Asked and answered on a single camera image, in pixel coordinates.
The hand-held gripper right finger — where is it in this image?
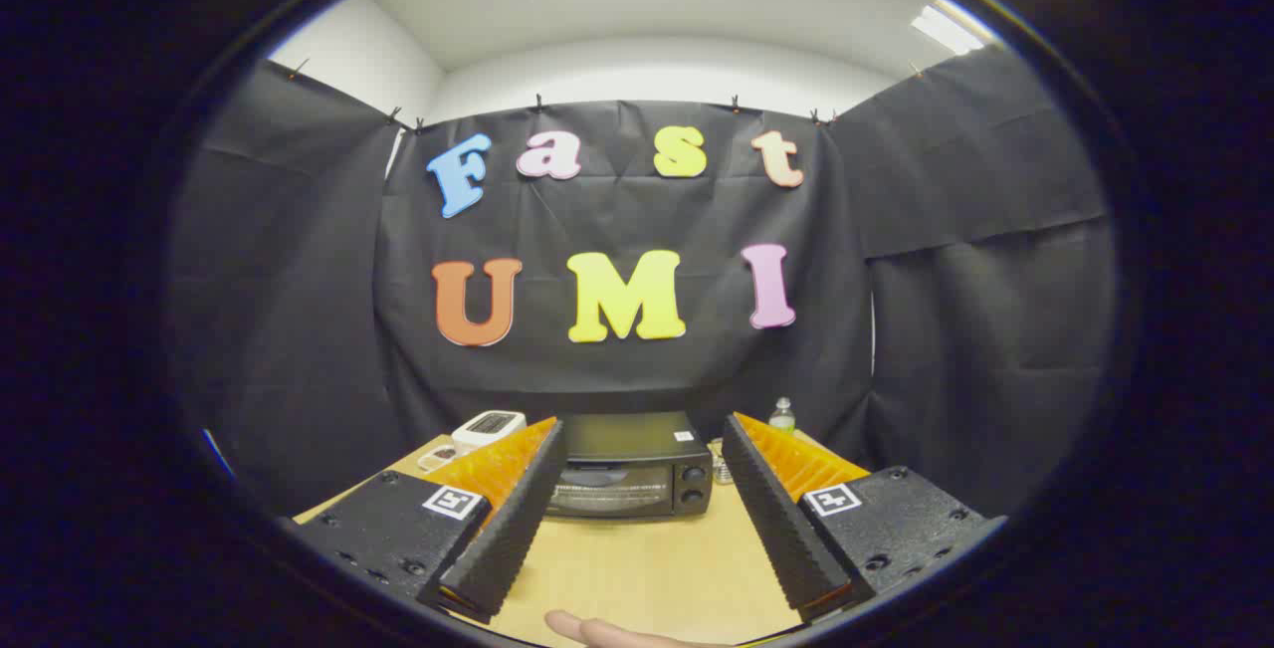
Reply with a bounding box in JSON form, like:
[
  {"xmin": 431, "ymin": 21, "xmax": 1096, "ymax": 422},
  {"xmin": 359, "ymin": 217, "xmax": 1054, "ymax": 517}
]
[{"xmin": 722, "ymin": 412, "xmax": 1006, "ymax": 624}]

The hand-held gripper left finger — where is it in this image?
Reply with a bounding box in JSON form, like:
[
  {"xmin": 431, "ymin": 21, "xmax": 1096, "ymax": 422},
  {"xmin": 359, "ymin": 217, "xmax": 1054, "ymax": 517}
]
[{"xmin": 294, "ymin": 417, "xmax": 568, "ymax": 626}]

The black toaster oven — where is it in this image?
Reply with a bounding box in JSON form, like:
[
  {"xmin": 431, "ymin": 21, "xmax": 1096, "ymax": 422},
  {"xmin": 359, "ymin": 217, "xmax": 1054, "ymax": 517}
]
[{"xmin": 542, "ymin": 412, "xmax": 715, "ymax": 520}]

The white pop-up toaster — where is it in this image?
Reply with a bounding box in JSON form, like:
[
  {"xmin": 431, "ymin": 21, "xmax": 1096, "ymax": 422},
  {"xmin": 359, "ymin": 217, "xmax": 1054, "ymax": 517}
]
[{"xmin": 451, "ymin": 410, "xmax": 527, "ymax": 450}]

